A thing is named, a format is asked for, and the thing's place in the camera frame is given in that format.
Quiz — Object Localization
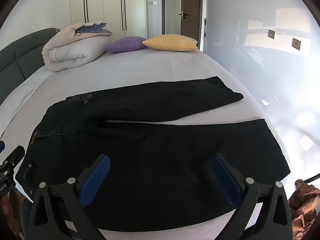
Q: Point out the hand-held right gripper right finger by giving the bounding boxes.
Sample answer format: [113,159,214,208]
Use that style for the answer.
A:
[211,153,293,240]

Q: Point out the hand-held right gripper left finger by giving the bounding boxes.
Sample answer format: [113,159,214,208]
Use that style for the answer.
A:
[28,154,111,240]

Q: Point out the black pants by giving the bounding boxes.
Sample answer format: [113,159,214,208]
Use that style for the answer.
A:
[15,76,291,232]

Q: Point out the brown patterned cloth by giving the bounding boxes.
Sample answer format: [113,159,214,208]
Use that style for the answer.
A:
[287,179,320,240]
[0,190,25,232]

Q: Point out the grey padded headboard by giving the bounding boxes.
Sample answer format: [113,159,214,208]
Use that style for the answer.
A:
[0,27,60,105]

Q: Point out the folded beige duvet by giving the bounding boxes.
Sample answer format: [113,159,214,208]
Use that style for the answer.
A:
[41,21,113,72]

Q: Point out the bed with white sheet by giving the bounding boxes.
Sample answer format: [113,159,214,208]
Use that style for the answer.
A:
[0,46,292,240]

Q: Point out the purple pillow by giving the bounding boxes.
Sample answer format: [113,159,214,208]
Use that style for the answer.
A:
[104,36,148,54]

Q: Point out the yellow pillow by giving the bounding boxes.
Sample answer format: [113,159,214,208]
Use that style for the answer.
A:
[142,34,198,52]

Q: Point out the white wardrobe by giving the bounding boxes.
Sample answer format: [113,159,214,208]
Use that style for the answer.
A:
[70,0,148,39]

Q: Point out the black cable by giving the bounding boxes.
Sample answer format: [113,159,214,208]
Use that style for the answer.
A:
[296,172,320,183]

